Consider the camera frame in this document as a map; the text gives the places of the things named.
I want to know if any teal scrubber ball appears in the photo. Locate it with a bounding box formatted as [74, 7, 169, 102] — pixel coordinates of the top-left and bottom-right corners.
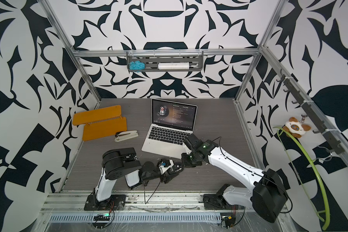
[129, 61, 146, 72]

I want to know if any white roll on shelf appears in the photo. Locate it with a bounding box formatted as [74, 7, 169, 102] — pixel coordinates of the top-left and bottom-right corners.
[158, 62, 189, 70]

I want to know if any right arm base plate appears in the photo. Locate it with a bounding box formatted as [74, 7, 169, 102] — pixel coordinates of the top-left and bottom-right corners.
[203, 194, 245, 210]

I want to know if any left controller board green LED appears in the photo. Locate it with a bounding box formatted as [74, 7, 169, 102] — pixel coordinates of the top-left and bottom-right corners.
[93, 213, 111, 222]

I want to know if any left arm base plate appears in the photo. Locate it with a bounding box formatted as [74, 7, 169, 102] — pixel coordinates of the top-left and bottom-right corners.
[84, 193, 127, 211]

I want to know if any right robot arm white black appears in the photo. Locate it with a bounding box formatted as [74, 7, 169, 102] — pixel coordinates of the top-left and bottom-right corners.
[182, 134, 290, 223]

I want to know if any orange board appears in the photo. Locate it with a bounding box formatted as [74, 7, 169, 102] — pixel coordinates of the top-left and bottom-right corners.
[72, 105, 122, 126]
[82, 117, 127, 141]

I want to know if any orange lower board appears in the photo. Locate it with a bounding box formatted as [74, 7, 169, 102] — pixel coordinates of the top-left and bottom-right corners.
[82, 117, 127, 141]

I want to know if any orange upper board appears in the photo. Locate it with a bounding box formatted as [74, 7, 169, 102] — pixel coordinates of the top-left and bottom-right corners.
[72, 105, 122, 126]

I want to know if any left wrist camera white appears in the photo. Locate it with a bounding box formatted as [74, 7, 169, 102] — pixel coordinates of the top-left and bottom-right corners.
[158, 159, 174, 175]

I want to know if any black hook rail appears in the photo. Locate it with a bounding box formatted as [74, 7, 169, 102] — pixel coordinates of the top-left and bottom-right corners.
[278, 69, 345, 155]

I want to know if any grey wall shelf rack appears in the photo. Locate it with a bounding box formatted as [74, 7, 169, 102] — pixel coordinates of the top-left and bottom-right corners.
[126, 51, 204, 73]

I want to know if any right round black controller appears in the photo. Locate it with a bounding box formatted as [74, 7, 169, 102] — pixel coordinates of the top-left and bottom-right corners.
[220, 215, 236, 229]

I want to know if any green hoop tube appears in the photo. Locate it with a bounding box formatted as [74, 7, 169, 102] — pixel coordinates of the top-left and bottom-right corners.
[273, 126, 331, 231]

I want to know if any silver laptop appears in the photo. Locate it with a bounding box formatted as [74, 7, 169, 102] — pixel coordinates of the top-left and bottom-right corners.
[142, 99, 198, 159]

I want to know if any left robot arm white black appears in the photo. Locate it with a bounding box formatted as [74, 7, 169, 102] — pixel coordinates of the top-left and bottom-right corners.
[92, 148, 184, 203]

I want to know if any beige black stapler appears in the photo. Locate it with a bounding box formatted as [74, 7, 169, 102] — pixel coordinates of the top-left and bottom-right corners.
[114, 130, 139, 142]

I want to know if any brown white plush toy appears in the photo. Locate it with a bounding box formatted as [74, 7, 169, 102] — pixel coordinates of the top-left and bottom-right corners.
[282, 117, 311, 138]

